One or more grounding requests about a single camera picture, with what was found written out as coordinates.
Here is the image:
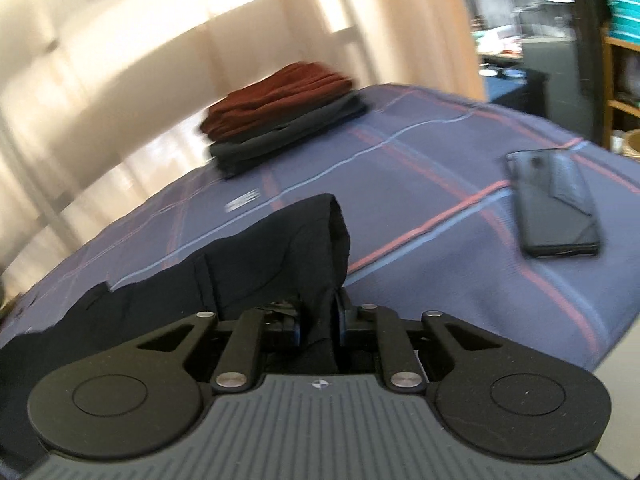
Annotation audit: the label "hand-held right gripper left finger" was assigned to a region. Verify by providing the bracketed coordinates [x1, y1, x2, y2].
[136, 298, 305, 394]

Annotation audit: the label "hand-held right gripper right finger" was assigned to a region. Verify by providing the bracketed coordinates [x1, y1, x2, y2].
[334, 294, 503, 392]

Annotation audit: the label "black pants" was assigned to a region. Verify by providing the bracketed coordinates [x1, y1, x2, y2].
[0, 193, 351, 471]

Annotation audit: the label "blue plaid bed sheet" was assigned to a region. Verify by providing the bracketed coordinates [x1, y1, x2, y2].
[0, 83, 640, 372]

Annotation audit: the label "dark grey folded garment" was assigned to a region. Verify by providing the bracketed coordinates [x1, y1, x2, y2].
[209, 94, 370, 180]

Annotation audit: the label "dark red folded garment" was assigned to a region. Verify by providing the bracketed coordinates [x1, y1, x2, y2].
[200, 61, 354, 143]

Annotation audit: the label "black smartphone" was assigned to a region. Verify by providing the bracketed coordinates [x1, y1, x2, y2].
[504, 149, 601, 259]

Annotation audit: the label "beige curtain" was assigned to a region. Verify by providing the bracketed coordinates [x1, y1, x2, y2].
[0, 0, 487, 281]

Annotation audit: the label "cluttered desk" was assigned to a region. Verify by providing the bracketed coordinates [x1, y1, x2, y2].
[462, 0, 606, 116]

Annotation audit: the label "wooden shelf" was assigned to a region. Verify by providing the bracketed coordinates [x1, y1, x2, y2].
[601, 30, 640, 153]

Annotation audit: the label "stack of teal boxes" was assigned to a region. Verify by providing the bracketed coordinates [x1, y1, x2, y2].
[605, 0, 640, 43]

